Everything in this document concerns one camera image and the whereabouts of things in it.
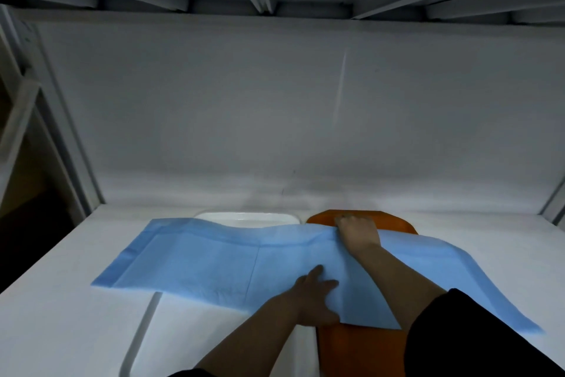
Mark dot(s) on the person's left forearm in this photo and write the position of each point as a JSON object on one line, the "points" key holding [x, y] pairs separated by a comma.
{"points": [[256, 337]]}

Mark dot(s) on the person's left thumb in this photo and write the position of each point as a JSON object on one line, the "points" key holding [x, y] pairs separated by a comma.
{"points": [[314, 274]]}

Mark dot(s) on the orange plastic tray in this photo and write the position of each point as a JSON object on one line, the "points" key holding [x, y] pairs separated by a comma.
{"points": [[362, 352]]}

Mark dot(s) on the person's left hand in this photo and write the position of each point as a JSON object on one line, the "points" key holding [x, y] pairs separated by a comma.
{"points": [[309, 299]]}

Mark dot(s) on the person's right forearm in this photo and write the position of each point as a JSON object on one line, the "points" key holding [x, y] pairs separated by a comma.
{"points": [[397, 284]]}

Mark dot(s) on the white plastic tray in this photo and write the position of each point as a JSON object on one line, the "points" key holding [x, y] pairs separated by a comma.
{"points": [[247, 218]]}

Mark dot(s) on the black left sleeve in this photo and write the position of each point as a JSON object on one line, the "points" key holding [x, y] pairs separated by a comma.
{"points": [[190, 373]]}

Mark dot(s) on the black sleeve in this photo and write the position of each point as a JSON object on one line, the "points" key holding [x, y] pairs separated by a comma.
{"points": [[468, 341], [190, 373]]}

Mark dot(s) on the white metal corner post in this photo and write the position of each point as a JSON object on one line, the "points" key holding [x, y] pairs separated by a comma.
{"points": [[554, 207]]}

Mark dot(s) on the blue disposable sheet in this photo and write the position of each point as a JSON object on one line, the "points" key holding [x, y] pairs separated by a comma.
{"points": [[207, 257]]}

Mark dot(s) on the person's right fingers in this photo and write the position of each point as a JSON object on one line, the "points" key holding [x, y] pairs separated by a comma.
{"points": [[353, 221]]}

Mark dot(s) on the black right sleeve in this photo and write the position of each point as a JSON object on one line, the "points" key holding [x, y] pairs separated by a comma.
{"points": [[468, 341]]}

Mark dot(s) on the white metal side frame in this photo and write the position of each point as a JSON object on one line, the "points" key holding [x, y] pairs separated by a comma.
{"points": [[48, 125]]}

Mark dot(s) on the person's right hand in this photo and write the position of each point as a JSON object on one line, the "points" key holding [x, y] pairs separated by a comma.
{"points": [[359, 235]]}

